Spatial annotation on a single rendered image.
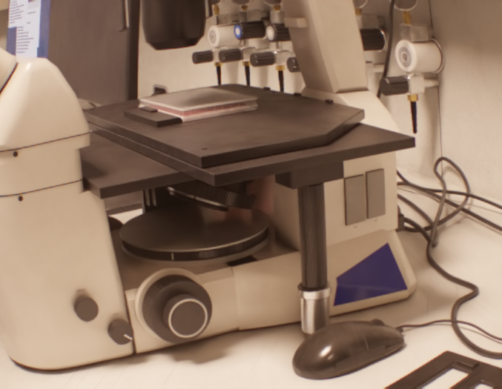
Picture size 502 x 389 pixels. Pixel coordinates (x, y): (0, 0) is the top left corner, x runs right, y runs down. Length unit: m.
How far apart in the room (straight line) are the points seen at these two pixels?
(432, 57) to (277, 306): 0.59
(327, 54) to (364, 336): 0.32
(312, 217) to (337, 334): 0.11
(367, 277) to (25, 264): 0.36
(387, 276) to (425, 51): 0.50
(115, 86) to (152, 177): 0.46
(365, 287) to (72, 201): 0.32
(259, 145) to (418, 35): 0.63
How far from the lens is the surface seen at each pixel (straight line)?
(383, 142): 0.71
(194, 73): 2.12
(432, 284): 0.90
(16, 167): 0.68
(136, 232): 0.85
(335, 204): 0.82
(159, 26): 0.79
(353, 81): 0.90
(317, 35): 0.87
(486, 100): 1.21
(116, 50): 1.13
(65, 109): 0.69
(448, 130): 1.29
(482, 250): 1.01
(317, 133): 0.71
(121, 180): 0.69
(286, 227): 0.83
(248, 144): 0.67
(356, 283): 0.82
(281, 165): 0.66
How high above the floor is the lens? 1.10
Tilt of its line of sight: 16 degrees down
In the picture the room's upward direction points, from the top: 4 degrees counter-clockwise
